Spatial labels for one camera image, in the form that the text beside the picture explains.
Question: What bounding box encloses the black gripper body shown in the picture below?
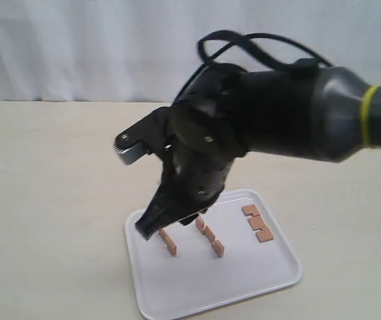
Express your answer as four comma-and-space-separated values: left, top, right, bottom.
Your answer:
153, 146, 238, 227

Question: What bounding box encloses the notched wooden bar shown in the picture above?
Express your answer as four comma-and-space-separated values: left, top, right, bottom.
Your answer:
158, 229, 177, 257
195, 217, 225, 258
242, 204, 274, 243

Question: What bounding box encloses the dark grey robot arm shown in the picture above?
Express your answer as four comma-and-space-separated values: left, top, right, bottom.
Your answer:
135, 67, 381, 239

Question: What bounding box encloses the white plastic tray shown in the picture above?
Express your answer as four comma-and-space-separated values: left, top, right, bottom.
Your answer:
125, 189, 303, 319

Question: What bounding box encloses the white curtain backdrop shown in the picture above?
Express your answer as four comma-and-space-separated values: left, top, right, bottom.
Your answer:
0, 1, 381, 101

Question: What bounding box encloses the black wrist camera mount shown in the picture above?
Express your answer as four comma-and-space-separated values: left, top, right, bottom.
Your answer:
113, 107, 176, 165

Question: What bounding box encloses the black cable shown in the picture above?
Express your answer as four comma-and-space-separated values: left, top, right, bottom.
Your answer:
176, 29, 334, 101

